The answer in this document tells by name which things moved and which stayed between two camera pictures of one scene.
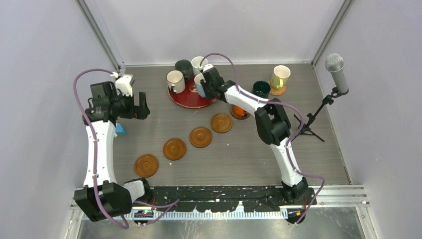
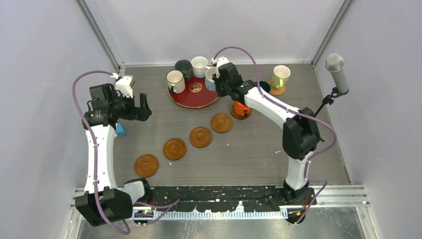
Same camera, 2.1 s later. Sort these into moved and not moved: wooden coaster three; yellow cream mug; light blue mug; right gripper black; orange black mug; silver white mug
Moved: right gripper black; light blue mug
Not moved: yellow cream mug; wooden coaster three; orange black mug; silver white mug
